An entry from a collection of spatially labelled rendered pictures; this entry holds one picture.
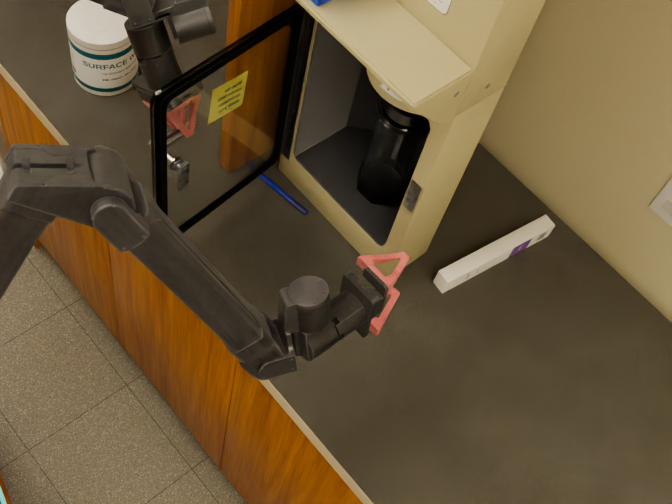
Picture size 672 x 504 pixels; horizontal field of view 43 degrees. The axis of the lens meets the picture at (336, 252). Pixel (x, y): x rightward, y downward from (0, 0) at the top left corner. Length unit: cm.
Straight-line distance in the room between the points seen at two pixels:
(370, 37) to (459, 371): 66
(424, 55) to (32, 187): 53
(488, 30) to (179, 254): 47
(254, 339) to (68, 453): 134
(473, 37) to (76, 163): 52
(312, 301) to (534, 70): 76
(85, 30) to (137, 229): 83
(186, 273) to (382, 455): 56
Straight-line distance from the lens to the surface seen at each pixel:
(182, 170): 137
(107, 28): 174
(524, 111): 179
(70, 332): 259
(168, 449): 244
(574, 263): 177
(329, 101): 159
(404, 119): 144
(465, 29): 116
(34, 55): 191
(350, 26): 118
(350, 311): 125
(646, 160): 166
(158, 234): 101
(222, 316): 113
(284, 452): 177
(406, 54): 116
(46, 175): 95
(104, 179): 95
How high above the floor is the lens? 231
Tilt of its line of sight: 57 degrees down
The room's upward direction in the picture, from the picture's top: 17 degrees clockwise
